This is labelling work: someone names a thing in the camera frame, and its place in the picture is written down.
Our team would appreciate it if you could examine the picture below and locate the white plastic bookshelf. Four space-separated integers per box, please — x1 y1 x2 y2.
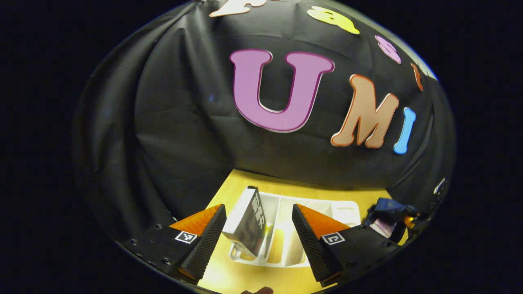
229 190 362 268

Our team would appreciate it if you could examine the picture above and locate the black backdrop cloth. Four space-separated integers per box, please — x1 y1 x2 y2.
72 0 456 241

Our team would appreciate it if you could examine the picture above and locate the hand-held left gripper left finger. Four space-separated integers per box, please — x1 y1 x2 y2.
121 203 227 285

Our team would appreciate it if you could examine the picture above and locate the pink cover book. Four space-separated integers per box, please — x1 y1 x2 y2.
370 218 398 239

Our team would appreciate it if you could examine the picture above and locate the blue schoolbag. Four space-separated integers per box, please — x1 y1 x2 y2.
364 197 421 243

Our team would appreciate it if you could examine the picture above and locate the grey cover book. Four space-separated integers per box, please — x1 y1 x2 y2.
223 186 272 258

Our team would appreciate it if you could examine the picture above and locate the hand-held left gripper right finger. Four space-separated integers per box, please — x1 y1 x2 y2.
292 203 403 287

